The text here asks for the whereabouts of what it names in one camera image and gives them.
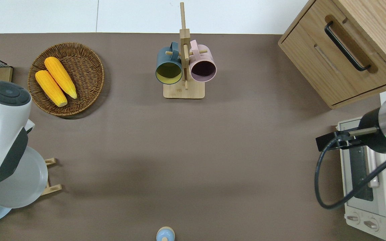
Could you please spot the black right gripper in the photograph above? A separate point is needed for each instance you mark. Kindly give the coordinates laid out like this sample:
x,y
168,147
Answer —
x,y
328,141

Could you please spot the gray round plate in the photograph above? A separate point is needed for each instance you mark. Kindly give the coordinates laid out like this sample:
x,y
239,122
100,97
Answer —
x,y
18,180

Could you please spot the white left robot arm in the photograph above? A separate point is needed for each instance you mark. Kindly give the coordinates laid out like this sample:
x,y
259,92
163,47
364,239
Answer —
x,y
2,127

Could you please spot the wooden plate rack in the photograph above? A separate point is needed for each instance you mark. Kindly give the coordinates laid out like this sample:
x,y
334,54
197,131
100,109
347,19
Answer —
x,y
50,189

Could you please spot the white toaster oven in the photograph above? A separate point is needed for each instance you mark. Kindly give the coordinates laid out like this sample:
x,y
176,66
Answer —
x,y
357,197

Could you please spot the wooden drawer cabinet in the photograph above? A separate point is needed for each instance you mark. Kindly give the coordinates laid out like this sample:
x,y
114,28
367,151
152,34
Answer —
x,y
333,63

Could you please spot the brown table mat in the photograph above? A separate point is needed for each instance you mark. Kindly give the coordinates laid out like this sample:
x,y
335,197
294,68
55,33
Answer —
x,y
193,150

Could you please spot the pink mug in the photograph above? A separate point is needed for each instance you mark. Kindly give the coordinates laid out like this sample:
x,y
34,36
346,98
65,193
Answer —
x,y
203,63

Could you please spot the wooden mug tree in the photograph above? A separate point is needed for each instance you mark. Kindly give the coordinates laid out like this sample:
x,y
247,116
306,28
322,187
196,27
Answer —
x,y
183,92

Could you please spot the teal mug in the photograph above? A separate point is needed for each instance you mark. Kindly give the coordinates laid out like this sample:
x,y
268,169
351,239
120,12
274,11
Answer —
x,y
167,62

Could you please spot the round wicker basket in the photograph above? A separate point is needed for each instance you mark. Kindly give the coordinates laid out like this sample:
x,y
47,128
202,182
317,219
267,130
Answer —
x,y
85,73

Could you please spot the yellow corn cob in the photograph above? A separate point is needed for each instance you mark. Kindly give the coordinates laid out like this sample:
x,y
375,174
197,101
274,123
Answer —
x,y
50,88
60,77

